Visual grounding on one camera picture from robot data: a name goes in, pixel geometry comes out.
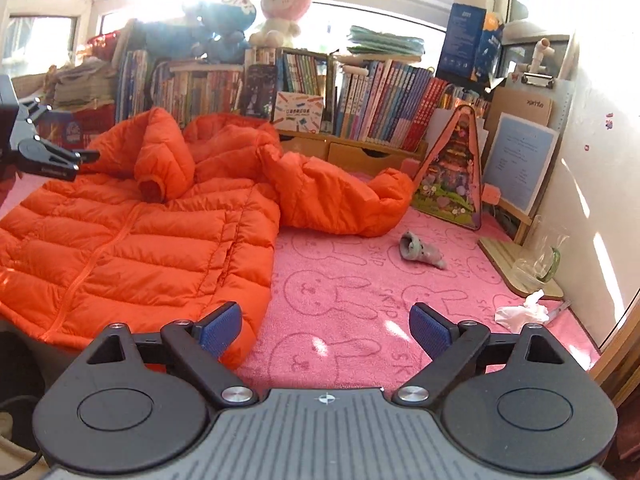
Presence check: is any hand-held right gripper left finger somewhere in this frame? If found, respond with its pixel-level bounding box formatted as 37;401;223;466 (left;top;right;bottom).
75;301;258;407

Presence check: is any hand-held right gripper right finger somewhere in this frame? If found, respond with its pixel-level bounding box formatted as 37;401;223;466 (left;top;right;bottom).
391;302;568;407

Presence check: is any orange puffer jacket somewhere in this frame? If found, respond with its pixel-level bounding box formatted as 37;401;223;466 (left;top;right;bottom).
0;107;413;371

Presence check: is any stack of loose papers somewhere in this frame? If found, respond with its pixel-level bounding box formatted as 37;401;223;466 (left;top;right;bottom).
52;57;118;110

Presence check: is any small grey sock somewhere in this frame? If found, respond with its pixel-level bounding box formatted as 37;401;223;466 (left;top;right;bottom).
398;230;448;271

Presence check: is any crumpled white tissue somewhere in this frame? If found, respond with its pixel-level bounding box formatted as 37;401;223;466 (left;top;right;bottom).
494;290;551;333

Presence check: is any pink rabbit-print blanket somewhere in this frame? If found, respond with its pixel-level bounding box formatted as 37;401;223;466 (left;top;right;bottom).
0;160;601;392

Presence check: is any red patterned bag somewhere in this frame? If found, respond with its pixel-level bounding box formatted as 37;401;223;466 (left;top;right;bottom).
87;30;121;61

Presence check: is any wooden stand base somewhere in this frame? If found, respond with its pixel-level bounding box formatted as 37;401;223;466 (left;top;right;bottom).
477;195;566;298

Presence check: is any row of upright storybooks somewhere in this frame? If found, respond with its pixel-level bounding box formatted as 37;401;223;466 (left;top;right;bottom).
117;47;246;128

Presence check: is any clear glass with green print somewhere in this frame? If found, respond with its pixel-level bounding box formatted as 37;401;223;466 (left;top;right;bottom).
515;215;571;286

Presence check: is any pink triangular toy house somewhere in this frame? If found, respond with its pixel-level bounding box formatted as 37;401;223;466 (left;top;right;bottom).
411;105;501;231

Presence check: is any black smartphone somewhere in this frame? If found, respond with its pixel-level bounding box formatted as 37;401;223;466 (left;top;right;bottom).
242;64;278;120

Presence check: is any wooden desktop bookshelf with drawers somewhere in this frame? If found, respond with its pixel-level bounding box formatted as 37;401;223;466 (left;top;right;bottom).
275;47;431;178

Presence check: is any light blue paper sheet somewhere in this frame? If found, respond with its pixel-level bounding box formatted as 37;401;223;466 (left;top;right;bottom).
482;112;560;213

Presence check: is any white pencil-print cardboard box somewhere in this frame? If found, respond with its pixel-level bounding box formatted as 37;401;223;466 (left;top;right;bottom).
272;91;325;134

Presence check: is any row of blue pink-spine books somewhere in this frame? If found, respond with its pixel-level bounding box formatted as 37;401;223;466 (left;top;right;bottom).
335;60;451;151

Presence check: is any row of green-spine books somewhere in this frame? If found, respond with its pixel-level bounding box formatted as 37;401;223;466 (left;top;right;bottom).
277;50;333;133

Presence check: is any brown cardboard sheet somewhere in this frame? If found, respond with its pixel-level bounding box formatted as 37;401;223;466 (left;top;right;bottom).
492;85;556;128

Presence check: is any pink white bunny plush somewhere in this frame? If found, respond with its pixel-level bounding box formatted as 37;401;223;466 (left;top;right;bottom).
248;0;313;50

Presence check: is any clear clipboard with metal clip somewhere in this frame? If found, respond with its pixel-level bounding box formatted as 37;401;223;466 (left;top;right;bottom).
505;72;576;133

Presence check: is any dark blue cardboard box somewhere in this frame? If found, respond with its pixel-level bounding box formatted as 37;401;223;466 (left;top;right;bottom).
436;0;506;83

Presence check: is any white plastic pipe fitting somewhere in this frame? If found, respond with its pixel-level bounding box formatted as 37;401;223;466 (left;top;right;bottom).
532;37;556;78

